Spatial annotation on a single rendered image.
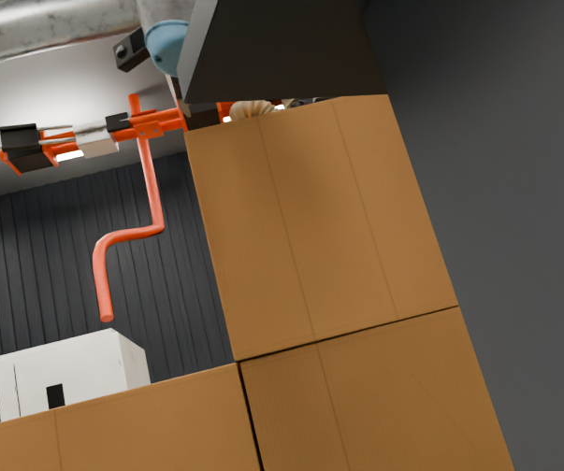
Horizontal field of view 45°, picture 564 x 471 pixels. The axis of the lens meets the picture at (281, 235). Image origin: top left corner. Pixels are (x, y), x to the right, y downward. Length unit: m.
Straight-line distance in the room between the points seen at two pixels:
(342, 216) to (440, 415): 0.34
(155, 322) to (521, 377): 11.73
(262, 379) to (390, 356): 0.20
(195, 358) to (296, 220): 10.84
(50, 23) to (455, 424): 6.59
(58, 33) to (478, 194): 6.95
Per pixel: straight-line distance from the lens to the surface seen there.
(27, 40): 7.38
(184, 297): 12.16
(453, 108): 0.48
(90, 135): 1.39
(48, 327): 12.68
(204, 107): 1.35
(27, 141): 1.40
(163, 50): 0.91
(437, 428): 1.06
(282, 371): 1.05
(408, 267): 1.09
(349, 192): 1.12
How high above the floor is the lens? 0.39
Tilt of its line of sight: 18 degrees up
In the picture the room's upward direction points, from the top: 15 degrees counter-clockwise
